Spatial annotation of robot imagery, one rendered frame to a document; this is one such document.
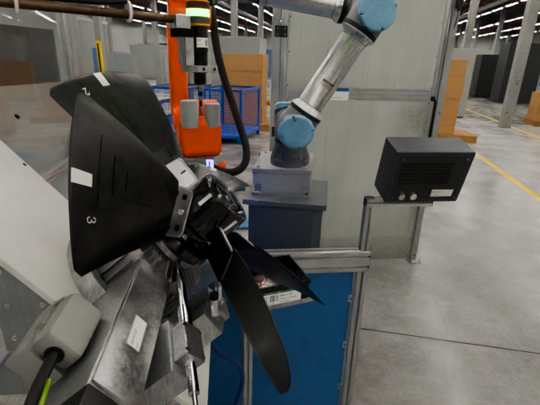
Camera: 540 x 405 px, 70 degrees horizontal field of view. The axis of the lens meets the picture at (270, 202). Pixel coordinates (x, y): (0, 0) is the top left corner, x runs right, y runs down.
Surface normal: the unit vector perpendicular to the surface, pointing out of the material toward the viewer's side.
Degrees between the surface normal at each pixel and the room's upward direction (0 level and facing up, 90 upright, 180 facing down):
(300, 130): 101
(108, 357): 50
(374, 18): 88
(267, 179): 90
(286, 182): 90
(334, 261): 90
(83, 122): 69
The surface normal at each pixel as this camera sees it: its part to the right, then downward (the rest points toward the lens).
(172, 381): 0.27, 0.53
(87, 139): 0.93, -0.19
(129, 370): 0.78, -0.61
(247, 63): -0.21, 0.33
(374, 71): 0.11, 0.33
